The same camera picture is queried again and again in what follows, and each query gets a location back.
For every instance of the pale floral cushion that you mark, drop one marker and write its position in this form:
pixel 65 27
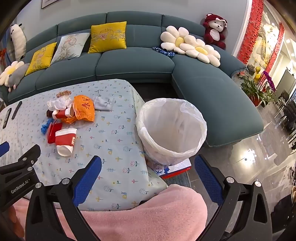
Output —
pixel 69 46

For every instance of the white glove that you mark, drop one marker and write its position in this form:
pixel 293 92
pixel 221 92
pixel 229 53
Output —
pixel 60 103

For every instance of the blue white patterned cloth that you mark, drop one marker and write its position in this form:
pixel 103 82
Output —
pixel 164 51

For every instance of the red plush bear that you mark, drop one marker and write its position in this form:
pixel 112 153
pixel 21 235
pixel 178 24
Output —
pixel 215 30

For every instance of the black remote control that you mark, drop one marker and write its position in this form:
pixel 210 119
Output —
pixel 6 118
pixel 16 110

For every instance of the yellow embroidered cushion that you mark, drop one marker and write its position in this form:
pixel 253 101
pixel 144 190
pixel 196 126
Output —
pixel 41 58
pixel 107 37

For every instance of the green potted plant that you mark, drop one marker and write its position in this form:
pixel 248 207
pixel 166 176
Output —
pixel 249 89

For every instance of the pale floral tablecloth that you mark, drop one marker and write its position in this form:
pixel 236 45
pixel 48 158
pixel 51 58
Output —
pixel 111 139

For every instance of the purple orchid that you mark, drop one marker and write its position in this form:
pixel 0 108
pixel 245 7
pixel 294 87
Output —
pixel 269 80

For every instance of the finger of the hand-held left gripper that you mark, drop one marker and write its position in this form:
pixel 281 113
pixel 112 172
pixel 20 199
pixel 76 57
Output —
pixel 25 160
pixel 3 148

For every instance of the pink blanket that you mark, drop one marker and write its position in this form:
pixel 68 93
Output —
pixel 143 215

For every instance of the grey card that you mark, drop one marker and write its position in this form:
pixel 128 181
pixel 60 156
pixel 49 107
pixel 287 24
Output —
pixel 104 103

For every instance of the white plastic-lined waste bin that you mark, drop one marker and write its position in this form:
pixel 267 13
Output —
pixel 171 125

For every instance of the yellow gourd ornament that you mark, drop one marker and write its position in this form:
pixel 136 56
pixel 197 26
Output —
pixel 257 74

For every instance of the white flower-shaped cushion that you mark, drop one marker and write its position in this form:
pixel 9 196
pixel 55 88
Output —
pixel 203 54
pixel 8 71
pixel 172 34

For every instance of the red wall decoration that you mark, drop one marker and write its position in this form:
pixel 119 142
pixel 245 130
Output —
pixel 276 46
pixel 251 27

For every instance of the red packet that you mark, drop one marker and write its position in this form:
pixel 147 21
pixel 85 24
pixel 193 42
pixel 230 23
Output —
pixel 52 133

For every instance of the grey plush toy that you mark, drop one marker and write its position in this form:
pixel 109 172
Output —
pixel 17 75

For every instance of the dark screen panel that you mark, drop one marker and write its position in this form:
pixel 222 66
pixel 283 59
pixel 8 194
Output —
pixel 286 80

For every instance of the blue white printed box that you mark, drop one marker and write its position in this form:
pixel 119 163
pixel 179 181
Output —
pixel 175 169

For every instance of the red white paper cup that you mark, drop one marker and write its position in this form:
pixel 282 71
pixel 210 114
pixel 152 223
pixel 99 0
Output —
pixel 66 141
pixel 63 113

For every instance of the group of dark dining chairs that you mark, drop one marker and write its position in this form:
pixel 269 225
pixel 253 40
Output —
pixel 288 111

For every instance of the teal corner sofa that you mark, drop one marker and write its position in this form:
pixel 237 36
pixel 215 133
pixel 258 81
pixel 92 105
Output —
pixel 138 62

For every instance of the white plush toy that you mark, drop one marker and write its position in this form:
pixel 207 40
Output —
pixel 18 41

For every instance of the dark brown wrapper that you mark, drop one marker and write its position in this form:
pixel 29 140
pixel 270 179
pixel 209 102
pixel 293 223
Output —
pixel 49 113

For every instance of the brown scrunchie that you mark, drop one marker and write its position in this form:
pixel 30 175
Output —
pixel 63 93

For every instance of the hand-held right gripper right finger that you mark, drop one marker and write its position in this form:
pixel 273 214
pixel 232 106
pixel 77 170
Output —
pixel 208 183

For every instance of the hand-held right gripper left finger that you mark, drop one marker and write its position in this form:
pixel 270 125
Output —
pixel 86 183

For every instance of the orange plastic bag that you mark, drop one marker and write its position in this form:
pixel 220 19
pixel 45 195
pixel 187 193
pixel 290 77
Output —
pixel 84 107

